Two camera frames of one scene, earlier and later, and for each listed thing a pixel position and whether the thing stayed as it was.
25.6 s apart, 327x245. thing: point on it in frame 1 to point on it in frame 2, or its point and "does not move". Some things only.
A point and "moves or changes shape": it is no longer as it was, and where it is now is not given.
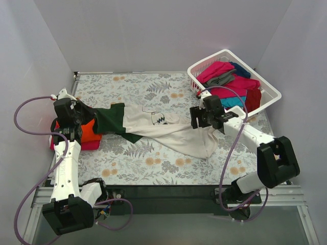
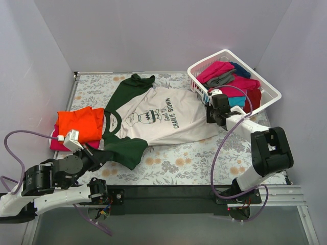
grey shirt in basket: (220, 80) does not move
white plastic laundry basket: (270, 92) does not move
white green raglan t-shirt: (133, 122) moves or changes shape
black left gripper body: (77, 114) to (91, 158)
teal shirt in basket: (235, 101) does not move
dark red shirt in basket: (253, 100) does not move
